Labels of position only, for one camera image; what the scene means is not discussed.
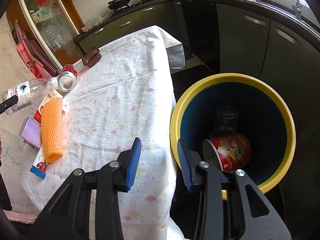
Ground purple cardboard box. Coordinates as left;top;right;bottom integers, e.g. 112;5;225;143
18;117;42;148

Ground gas stove top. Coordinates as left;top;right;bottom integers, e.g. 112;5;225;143
108;0;156;15

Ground tall chrome kitchen faucet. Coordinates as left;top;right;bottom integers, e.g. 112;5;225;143
292;0;303;21

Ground black wok with lid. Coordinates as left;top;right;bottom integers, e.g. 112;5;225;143
108;0;131;10

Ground green lower kitchen cabinets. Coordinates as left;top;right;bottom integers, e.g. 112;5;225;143
75;0;319;142

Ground orange foam mesh sleeve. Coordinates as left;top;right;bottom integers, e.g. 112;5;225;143
41;98;63;163

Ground red checkered apron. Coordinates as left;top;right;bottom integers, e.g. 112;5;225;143
15;20;52;79

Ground white blue snack wrapper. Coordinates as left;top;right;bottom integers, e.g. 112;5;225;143
29;153;48;179

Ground plastic bag on counter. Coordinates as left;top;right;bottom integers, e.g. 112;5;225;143
81;15;109;33

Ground white floral tablecloth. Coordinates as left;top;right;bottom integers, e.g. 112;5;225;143
20;26;185;239

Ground brown plastic tray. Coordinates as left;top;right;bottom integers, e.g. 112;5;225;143
82;46;102;68

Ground red white milk carton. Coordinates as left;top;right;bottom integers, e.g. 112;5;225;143
33;89;63;124

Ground red instant noodle cup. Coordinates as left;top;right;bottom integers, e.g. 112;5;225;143
202;134;252;172

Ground red cola can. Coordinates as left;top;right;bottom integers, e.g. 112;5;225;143
57;64;78;93

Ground clear plastic water bottle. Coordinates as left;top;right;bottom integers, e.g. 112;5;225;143
1;77;58;115

